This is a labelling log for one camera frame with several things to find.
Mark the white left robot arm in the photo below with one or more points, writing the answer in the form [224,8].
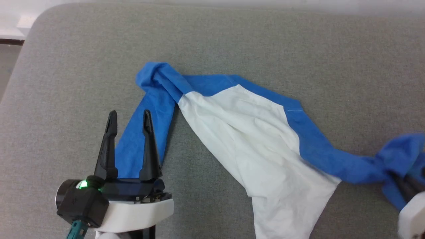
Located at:
[109,236]

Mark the dark baseboard strip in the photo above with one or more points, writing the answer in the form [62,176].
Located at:
[11,41]

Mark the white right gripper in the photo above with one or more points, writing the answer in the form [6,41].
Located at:
[413,219]

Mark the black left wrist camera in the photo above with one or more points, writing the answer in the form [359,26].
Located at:
[79,205]

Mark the blue and white raglan shirt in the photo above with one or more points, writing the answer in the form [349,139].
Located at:
[249,132]

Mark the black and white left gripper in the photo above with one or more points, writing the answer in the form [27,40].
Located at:
[139,210]

